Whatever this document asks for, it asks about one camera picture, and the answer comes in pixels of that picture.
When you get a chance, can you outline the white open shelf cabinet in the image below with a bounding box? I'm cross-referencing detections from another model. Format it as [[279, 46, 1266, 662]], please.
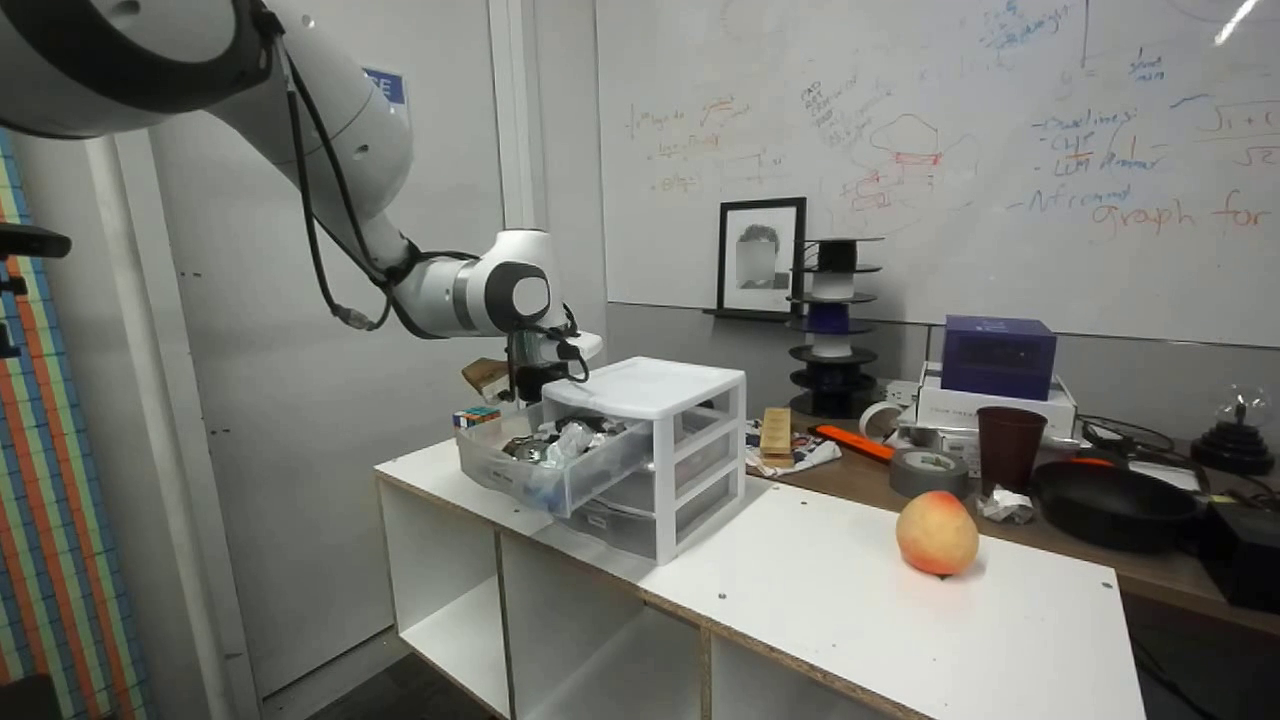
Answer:
[[372, 436, 1148, 720]]

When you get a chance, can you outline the whiteboard with writing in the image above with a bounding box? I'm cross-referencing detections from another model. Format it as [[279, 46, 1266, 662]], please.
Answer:
[[592, 0, 1280, 351]]

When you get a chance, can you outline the grey tape roll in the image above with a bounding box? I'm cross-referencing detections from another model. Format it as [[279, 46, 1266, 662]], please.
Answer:
[[888, 442, 974, 503]]

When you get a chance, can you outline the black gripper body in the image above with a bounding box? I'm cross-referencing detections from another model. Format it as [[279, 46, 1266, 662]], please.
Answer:
[[510, 320, 574, 385]]

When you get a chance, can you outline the orange handled tool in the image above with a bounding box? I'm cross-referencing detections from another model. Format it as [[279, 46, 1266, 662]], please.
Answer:
[[811, 421, 900, 466]]

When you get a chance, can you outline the white crumpled paper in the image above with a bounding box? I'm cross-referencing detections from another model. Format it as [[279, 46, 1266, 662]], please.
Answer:
[[742, 436, 846, 479]]

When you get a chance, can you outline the tan wooden block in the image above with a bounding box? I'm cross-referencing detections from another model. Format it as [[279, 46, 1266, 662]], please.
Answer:
[[755, 403, 799, 463]]

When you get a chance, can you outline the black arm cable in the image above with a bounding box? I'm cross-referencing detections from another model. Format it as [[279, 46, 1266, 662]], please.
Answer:
[[274, 50, 404, 334]]

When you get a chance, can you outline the clear plastic wrapper green print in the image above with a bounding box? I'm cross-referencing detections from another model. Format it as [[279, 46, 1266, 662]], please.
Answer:
[[538, 421, 607, 466]]

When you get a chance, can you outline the flat white box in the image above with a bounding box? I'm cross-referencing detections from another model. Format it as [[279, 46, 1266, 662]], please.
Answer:
[[916, 375, 1078, 442]]

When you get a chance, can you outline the black frying pan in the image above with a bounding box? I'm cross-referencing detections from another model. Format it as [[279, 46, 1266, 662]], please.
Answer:
[[1030, 456, 1212, 553]]

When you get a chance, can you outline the white plastic drawer unit frame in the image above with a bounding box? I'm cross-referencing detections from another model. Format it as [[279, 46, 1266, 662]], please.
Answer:
[[536, 351, 751, 565]]

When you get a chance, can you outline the black round base gadget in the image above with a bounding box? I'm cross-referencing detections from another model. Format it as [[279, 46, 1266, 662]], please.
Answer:
[[1187, 385, 1274, 476]]

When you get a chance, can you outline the blue white notice sign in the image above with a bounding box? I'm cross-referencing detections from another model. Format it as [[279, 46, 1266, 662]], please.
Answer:
[[359, 64, 412, 110]]

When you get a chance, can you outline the black spool stack tower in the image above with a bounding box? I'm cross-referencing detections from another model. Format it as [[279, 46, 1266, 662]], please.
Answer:
[[786, 234, 888, 425]]

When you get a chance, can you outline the black framed picture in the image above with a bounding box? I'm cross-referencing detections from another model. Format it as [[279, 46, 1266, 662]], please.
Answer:
[[713, 194, 811, 322]]

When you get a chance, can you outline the multicolour grid panel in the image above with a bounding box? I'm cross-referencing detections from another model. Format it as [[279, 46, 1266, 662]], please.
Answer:
[[0, 124, 143, 720]]

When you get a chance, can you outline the dark red cup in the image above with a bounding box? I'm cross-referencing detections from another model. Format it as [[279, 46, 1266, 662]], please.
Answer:
[[972, 403, 1050, 496]]

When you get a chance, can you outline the purple box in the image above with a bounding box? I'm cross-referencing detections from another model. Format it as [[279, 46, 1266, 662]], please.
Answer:
[[940, 312, 1058, 399]]

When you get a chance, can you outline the clear plastic drawer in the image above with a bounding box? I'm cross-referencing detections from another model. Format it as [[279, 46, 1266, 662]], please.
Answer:
[[565, 466, 742, 561], [582, 430, 742, 520], [450, 403, 657, 516]]

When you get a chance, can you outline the white pole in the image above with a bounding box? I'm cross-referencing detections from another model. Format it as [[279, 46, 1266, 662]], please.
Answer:
[[84, 133, 256, 720]]

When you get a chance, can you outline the orange peach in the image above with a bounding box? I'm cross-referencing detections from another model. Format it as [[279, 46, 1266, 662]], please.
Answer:
[[890, 487, 984, 585]]

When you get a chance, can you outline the black rod handle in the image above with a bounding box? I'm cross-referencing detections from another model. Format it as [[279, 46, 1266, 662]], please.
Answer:
[[0, 219, 74, 265]]

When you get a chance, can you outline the black box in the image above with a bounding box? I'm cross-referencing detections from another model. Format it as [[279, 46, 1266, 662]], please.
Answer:
[[1196, 498, 1280, 617]]

